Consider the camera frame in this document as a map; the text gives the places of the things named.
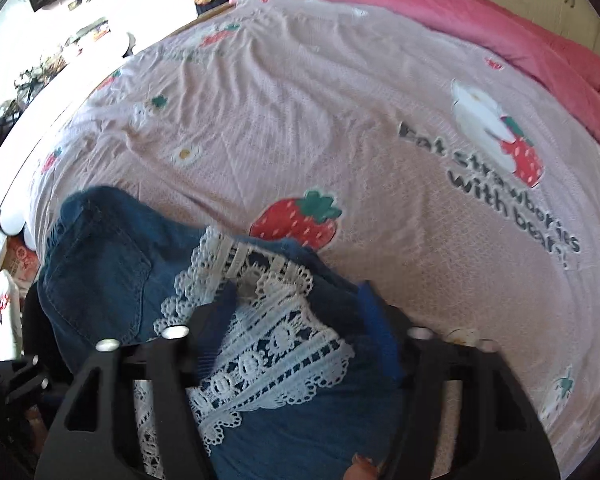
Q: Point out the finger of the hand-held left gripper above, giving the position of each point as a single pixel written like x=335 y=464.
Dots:
x=22 y=380

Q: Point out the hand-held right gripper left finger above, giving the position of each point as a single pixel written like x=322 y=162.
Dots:
x=215 y=340

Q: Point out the red print cardboard box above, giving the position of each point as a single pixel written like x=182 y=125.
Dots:
x=22 y=260

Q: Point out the white wardrobe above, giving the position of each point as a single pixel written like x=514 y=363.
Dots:
x=575 y=15

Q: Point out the white scalloped footboard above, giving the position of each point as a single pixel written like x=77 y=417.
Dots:
x=40 y=130

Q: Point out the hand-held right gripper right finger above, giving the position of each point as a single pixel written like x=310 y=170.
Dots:
x=377 y=330

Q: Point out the blue denim pants lace trim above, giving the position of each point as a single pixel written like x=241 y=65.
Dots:
x=105 y=280

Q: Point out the pink strawberry print bed sheet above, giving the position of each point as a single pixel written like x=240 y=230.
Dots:
x=330 y=135

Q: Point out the person's right foot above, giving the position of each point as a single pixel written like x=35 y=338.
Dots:
x=362 y=466

